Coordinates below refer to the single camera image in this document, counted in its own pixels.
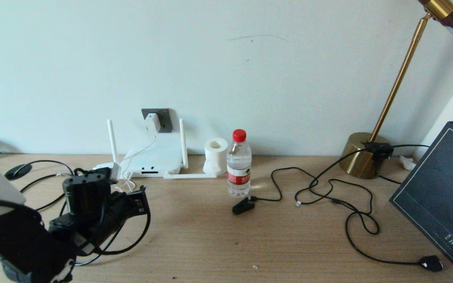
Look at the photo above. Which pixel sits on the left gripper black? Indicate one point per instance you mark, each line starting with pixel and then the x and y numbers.
pixel 122 208

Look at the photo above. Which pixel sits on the white power adapter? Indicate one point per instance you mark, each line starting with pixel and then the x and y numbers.
pixel 152 122

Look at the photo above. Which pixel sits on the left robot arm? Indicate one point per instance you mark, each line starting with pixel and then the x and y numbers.
pixel 14 243

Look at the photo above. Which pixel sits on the white router with antennas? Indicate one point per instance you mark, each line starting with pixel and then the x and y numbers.
pixel 155 161

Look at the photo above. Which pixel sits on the white toilet paper roll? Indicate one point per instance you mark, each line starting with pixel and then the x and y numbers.
pixel 215 157

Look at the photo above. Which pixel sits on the red-capped water bottle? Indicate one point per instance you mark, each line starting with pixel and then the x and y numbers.
pixel 239 173

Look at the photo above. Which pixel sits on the brass desk lamp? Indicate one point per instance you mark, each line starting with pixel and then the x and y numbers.
pixel 360 157

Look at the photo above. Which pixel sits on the crumpled white tissue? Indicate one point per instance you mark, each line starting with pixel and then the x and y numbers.
pixel 407 163

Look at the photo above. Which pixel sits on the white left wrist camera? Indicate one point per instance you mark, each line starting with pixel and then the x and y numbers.
pixel 113 171

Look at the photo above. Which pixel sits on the grey wall socket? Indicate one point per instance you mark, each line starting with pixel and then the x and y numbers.
pixel 166 120

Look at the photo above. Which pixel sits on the black inline switch box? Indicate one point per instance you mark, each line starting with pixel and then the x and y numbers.
pixel 378 150

